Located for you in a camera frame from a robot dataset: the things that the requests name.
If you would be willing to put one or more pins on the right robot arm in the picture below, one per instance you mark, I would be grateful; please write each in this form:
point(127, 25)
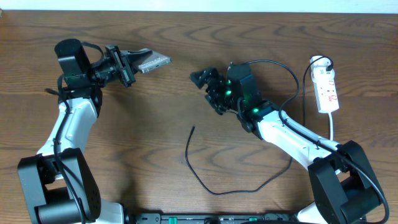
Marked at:
point(344, 185)

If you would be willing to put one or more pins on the white power strip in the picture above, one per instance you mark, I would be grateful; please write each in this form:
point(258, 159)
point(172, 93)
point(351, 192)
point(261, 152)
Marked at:
point(322, 75)

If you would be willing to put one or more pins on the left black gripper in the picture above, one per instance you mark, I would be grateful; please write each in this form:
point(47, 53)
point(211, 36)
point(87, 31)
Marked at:
point(125, 61)

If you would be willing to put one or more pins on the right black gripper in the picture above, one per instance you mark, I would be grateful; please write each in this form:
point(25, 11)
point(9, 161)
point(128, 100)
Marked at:
point(219, 80)

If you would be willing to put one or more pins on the black mounting rail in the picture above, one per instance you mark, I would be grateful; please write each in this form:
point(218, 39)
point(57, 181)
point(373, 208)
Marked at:
point(189, 218)

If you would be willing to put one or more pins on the Galaxy smartphone with brown screen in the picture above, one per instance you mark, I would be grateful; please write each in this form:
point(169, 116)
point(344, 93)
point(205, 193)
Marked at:
point(156, 60)

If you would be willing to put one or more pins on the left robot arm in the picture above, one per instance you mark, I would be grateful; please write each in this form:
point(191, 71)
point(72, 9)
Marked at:
point(57, 183)

